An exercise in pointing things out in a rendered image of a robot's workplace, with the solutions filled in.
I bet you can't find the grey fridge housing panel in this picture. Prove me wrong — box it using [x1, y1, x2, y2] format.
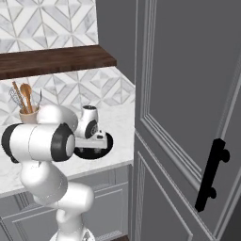
[95, 0, 138, 86]

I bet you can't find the beige utensil pot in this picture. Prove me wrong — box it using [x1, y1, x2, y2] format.
[19, 105, 40, 125]

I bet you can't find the metal utensil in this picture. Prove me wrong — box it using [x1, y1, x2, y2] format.
[33, 88, 43, 112]

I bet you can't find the grey cupboard door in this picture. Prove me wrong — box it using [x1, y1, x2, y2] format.
[0, 182, 130, 241]

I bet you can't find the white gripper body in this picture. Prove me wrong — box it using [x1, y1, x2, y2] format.
[73, 137, 107, 151]

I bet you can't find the wooden spoon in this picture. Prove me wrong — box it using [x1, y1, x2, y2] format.
[20, 83, 34, 114]

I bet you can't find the grey fridge door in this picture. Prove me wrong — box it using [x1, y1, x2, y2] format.
[131, 0, 241, 241]

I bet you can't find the grey drawer front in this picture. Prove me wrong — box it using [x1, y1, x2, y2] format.
[67, 165, 131, 189]

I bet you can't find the black fridge door handle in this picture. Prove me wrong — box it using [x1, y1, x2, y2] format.
[194, 137, 232, 213]

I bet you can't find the dark wooden shelf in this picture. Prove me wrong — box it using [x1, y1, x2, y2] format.
[0, 44, 118, 81]

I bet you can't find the metal whisk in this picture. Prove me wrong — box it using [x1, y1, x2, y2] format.
[8, 87, 23, 109]

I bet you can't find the black round plate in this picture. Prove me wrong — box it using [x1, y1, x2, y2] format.
[73, 131, 114, 160]

